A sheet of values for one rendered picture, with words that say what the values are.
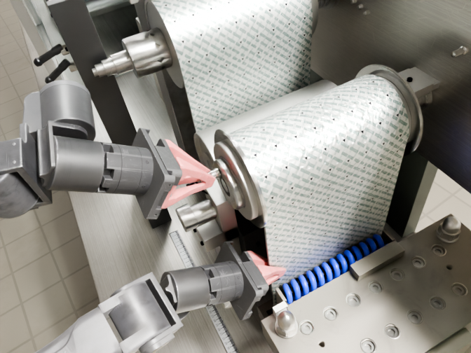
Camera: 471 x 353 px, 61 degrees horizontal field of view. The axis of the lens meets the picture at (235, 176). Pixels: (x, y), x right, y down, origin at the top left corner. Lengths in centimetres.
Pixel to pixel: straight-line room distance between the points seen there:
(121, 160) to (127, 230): 56
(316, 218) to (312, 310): 16
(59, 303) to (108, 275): 117
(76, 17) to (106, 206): 54
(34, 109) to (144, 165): 13
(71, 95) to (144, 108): 85
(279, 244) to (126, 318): 23
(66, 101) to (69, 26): 21
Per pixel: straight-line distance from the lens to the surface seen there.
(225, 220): 62
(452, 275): 76
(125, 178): 45
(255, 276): 59
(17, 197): 47
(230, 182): 51
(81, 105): 48
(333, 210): 62
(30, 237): 242
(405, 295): 72
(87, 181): 44
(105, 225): 103
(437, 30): 65
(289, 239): 60
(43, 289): 219
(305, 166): 52
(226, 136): 51
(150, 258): 93
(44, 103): 49
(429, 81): 66
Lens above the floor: 166
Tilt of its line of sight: 47 degrees down
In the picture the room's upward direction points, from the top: 10 degrees counter-clockwise
